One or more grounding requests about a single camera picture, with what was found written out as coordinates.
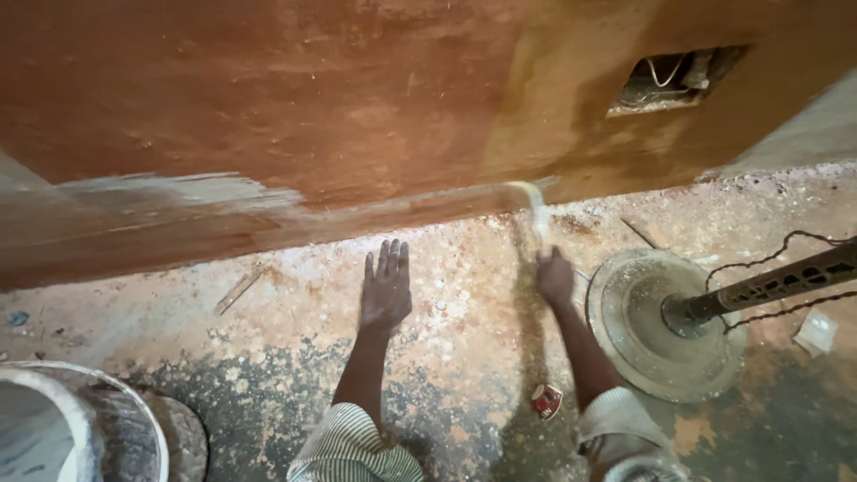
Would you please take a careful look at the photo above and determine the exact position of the thin wooden stick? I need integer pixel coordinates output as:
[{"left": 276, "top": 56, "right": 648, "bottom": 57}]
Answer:
[
  {"left": 214, "top": 268, "right": 266, "bottom": 316},
  {"left": 620, "top": 217, "right": 661, "bottom": 250}
]

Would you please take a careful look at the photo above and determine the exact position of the red and white bottle cap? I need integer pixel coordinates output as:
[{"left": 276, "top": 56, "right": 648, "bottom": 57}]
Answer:
[{"left": 531, "top": 384, "right": 564, "bottom": 421}]

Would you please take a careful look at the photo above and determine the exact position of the striped shirt sleeve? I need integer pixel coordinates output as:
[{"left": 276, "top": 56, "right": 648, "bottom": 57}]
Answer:
[
  {"left": 287, "top": 402, "right": 425, "bottom": 482},
  {"left": 577, "top": 387, "right": 691, "bottom": 482}
]

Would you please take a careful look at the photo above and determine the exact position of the white paint brush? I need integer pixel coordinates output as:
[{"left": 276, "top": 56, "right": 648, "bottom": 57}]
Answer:
[{"left": 505, "top": 181, "right": 555, "bottom": 258}]

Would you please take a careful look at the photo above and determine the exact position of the dark fan stand pole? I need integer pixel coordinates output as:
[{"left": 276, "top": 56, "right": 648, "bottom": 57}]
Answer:
[{"left": 661, "top": 241, "right": 857, "bottom": 329}]

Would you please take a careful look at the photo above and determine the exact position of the striped left shirt sleeve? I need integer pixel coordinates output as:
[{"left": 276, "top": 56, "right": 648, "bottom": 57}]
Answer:
[{"left": 287, "top": 402, "right": 425, "bottom": 482}]

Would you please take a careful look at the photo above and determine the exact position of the person's right hand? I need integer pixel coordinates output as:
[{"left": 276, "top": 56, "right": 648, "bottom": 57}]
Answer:
[{"left": 536, "top": 245, "right": 575, "bottom": 307}]

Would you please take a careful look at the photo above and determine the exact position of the wall electrical box with wires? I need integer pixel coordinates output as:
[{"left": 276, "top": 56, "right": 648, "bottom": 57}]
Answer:
[{"left": 607, "top": 46, "right": 749, "bottom": 119}]

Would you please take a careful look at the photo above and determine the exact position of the round fan stand base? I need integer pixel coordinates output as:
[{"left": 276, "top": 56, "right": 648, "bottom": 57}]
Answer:
[{"left": 587, "top": 248, "right": 748, "bottom": 404}]

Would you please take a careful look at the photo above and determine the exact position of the striped right shirt sleeve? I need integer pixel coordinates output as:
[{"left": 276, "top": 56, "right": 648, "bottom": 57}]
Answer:
[{"left": 577, "top": 387, "right": 691, "bottom": 482}]

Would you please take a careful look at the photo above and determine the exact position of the person's left hand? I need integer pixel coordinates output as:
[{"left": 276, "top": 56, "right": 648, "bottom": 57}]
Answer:
[{"left": 359, "top": 239, "right": 413, "bottom": 330}]

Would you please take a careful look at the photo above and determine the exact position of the twisted dark fan cable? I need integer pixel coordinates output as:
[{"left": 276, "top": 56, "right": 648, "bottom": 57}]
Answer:
[{"left": 704, "top": 230, "right": 857, "bottom": 336}]

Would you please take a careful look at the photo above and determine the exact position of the white paint bucket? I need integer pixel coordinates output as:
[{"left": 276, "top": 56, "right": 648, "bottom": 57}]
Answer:
[{"left": 0, "top": 361, "right": 170, "bottom": 482}]

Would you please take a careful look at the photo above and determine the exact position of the white paper scrap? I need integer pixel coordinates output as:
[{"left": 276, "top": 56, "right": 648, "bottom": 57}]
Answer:
[{"left": 792, "top": 308, "right": 839, "bottom": 358}]

